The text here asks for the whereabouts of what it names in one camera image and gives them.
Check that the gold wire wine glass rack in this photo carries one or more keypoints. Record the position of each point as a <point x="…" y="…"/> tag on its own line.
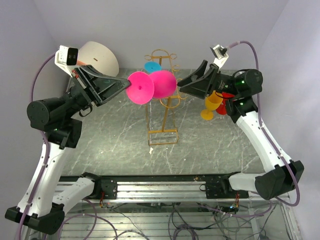
<point x="160" y="115"/>

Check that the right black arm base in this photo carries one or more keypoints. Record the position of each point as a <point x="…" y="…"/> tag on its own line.
<point x="217" y="186"/>

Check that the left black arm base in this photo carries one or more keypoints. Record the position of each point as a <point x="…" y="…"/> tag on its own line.
<point x="104" y="187"/>

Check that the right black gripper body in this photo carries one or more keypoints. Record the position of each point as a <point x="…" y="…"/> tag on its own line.
<point x="220" y="82"/>

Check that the red wine glass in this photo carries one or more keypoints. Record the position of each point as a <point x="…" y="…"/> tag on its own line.
<point x="221" y="110"/>

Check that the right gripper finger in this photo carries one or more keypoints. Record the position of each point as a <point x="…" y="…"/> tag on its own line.
<point x="198" y="89"/>
<point x="199" y="72"/>

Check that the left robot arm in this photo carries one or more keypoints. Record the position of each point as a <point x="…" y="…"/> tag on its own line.
<point x="60" y="133"/>

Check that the pink wine glass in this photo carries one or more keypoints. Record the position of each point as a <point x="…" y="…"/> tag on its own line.
<point x="143" y="87"/>

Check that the yellow wine glass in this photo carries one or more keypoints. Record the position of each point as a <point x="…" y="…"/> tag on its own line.
<point x="212" y="102"/>

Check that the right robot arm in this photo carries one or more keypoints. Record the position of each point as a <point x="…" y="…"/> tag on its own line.
<point x="281" y="174"/>

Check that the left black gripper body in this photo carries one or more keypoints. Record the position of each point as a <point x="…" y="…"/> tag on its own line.
<point x="80" y="95"/>

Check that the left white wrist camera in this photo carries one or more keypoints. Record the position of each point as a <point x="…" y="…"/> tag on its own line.
<point x="66" y="58"/>

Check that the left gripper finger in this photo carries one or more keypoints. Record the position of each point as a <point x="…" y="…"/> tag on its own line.
<point x="105" y="91"/>
<point x="92" y="72"/>

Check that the blue wine glass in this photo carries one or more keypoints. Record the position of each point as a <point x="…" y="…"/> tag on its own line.
<point x="152" y="66"/>

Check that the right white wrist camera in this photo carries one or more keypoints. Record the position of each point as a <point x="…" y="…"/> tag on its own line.
<point x="220" y="55"/>

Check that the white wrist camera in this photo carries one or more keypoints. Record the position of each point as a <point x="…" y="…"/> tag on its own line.
<point x="66" y="58"/>
<point x="220" y="55"/>

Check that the aluminium mounting rail frame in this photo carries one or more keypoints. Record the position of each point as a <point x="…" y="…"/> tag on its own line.
<point x="160" y="192"/>

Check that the round white mini drawer cabinet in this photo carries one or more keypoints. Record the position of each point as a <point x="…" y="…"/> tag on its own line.
<point x="100" y="57"/>

